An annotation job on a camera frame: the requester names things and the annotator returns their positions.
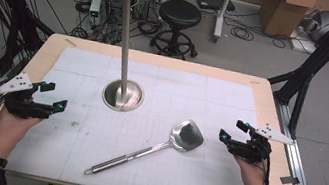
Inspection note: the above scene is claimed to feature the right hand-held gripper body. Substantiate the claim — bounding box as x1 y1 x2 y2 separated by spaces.
223 117 298 170

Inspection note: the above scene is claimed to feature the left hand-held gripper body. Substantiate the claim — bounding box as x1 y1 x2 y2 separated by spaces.
0 68 64 125

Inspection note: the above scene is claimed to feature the stainless steel spatula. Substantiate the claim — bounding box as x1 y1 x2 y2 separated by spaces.
83 103 208 185

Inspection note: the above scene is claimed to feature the metal utensil stand with hooks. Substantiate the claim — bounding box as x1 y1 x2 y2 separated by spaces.
73 0 162 116

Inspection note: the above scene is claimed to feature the person's left hand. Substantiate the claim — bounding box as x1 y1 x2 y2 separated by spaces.
0 105 45 165

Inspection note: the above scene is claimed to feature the person's right hand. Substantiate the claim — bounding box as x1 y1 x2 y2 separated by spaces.
227 153 275 185

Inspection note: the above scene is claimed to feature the black tape strip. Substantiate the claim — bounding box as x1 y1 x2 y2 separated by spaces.
278 174 301 185

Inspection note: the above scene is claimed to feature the white gridded table mat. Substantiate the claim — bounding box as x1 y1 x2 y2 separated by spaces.
4 39 269 185

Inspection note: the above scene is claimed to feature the white power adapter box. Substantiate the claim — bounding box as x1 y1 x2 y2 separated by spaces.
87 0 103 19

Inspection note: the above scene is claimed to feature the large open cardboard box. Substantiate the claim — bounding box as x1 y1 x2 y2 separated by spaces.
255 0 322 44

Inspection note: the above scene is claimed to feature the black flat device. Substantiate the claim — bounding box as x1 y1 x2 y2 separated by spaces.
195 0 238 15

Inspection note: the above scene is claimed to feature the black round stool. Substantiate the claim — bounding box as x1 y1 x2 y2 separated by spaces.
147 0 208 62

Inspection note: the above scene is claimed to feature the grey rounded machine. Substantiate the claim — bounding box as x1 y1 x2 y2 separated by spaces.
298 6 329 45

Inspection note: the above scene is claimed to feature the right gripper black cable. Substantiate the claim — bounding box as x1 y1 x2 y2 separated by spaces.
258 156 276 185

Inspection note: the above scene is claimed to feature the coiled black cable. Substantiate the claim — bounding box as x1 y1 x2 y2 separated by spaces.
228 25 256 43

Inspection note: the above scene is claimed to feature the white stand post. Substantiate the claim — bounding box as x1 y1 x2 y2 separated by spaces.
211 0 234 45

